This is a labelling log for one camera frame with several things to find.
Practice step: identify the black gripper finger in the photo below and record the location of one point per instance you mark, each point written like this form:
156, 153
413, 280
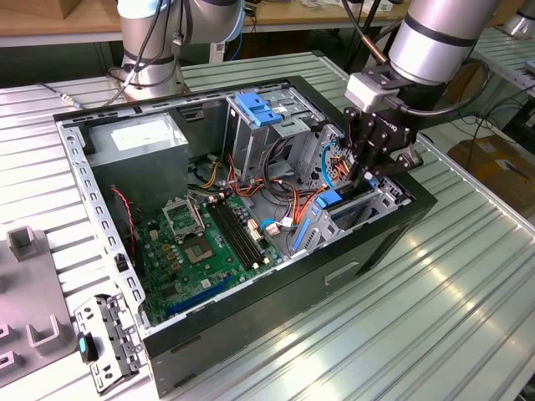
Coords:
356, 138
401, 163

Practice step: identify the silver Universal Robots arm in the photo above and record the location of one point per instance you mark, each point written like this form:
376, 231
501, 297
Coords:
434, 42

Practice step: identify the metal disk bay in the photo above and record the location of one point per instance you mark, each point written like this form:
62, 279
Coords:
322, 221

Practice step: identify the brown cardboard box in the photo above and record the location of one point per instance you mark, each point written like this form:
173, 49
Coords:
493, 167

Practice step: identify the blue drive latch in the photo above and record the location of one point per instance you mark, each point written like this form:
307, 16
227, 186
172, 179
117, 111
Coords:
257, 110

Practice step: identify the metal optical drive cage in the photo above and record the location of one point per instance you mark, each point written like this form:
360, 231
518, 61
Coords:
246, 146

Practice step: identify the black stand pole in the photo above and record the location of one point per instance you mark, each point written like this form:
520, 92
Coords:
370, 16

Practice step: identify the metal slat side table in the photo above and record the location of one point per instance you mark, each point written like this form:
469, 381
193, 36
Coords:
510, 58

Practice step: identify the black RAM slot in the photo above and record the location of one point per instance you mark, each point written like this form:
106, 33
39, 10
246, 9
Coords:
245, 231
240, 233
235, 235
230, 237

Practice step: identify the black open PC case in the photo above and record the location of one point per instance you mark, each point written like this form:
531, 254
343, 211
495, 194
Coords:
292, 301

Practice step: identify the CPU socket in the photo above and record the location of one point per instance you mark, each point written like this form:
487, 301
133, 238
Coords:
198, 252

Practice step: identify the grey power supply unit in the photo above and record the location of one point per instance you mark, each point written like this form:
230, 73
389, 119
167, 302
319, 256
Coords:
138, 167

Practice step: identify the blue expansion slot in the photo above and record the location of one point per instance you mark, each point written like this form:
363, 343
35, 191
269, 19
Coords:
196, 297

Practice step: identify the green motherboard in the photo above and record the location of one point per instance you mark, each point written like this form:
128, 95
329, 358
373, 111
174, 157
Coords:
159, 259

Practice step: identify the black case fan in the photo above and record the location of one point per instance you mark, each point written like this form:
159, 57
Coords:
123, 227

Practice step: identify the small brown box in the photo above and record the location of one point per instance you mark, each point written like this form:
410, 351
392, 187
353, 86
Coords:
73, 8

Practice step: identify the grey parts rack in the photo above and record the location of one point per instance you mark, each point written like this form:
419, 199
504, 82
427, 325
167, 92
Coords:
29, 301

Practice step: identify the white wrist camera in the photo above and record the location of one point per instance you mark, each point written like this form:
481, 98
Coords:
363, 91

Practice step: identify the wooden desk white frame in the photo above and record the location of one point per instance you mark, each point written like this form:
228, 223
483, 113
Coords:
292, 17

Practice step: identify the metal card retention bracket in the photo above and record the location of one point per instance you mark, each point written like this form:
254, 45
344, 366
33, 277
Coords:
117, 330

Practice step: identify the blue black bracket clip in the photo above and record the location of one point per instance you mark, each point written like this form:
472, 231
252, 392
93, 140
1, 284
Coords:
83, 346

